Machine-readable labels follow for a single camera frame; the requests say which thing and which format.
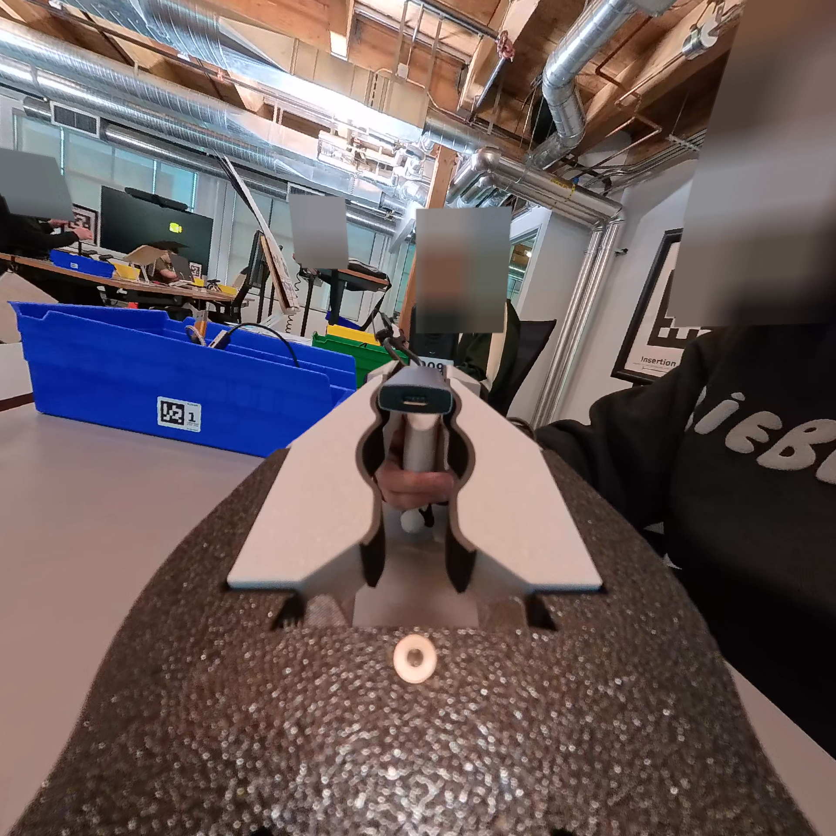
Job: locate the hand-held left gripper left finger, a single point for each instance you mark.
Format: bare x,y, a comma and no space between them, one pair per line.
307,522

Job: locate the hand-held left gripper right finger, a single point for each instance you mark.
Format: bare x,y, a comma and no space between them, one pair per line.
529,522

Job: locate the blue plastic bin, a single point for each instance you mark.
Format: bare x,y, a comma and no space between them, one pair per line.
98,379
78,262

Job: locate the person's right forearm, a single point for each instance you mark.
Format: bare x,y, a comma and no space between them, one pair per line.
607,457

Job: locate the background wooden desk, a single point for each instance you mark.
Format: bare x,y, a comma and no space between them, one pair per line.
130,285

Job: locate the person's right hand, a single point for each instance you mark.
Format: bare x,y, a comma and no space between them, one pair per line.
418,488

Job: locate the yellow plastic bin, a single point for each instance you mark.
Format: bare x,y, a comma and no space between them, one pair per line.
356,334
124,271

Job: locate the green plastic bin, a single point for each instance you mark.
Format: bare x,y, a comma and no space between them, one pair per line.
346,362

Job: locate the wooden document stand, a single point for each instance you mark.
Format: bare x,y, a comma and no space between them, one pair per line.
277,274

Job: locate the person's torso black hoodie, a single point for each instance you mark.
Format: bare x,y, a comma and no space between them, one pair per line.
751,555

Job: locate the black monitor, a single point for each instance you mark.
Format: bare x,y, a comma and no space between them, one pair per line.
150,228

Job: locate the framed wall poster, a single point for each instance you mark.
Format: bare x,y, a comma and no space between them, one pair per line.
653,313

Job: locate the silver ventilation duct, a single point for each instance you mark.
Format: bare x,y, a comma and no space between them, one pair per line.
163,85

